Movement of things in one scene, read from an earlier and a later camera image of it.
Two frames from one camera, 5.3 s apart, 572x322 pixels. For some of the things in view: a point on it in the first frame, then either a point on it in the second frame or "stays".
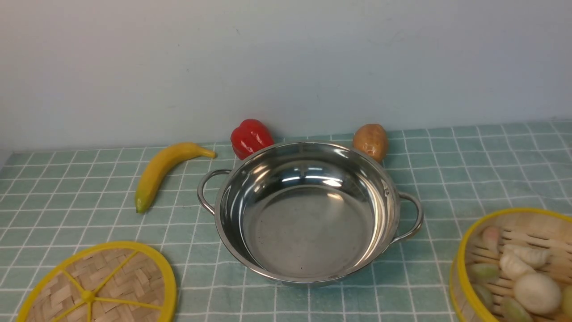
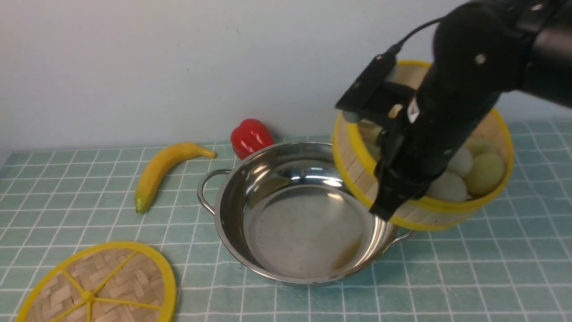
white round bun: x=538 y=292 -> x=447 y=186
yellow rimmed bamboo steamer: x=515 y=265 -> x=357 y=142
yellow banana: x=156 y=163 stays
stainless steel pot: x=302 y=213 stays
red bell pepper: x=251 y=136 stays
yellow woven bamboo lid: x=119 y=281 stays
